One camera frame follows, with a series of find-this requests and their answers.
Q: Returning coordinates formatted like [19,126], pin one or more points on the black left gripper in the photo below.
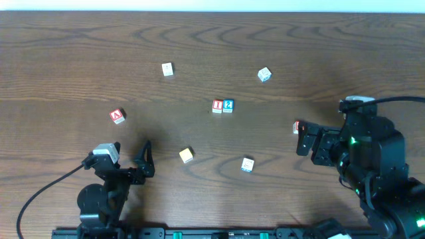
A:
[121,174]

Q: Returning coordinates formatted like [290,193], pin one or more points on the white block with number 5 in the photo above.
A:
[167,69]

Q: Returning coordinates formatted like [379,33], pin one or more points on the red white block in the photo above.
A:
[296,127]

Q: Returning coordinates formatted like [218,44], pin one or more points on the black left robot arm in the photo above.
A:
[101,205]

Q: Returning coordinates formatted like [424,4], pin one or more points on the white block blue edge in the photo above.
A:
[247,165]

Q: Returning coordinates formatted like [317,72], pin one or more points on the white block with green side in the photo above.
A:
[264,74]

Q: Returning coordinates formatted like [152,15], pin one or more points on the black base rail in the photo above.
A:
[326,229]

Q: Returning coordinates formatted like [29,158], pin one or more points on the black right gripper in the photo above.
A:
[320,145]

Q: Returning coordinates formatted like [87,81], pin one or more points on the blue number 2 block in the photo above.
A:
[228,106]

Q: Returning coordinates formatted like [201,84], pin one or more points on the red letter I block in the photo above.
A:
[217,106]

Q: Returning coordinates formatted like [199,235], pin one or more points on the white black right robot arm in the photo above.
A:
[392,211]

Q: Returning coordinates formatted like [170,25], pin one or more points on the yellow wooden block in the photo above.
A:
[186,155]

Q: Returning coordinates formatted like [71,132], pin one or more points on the red letter A block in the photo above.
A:
[117,116]

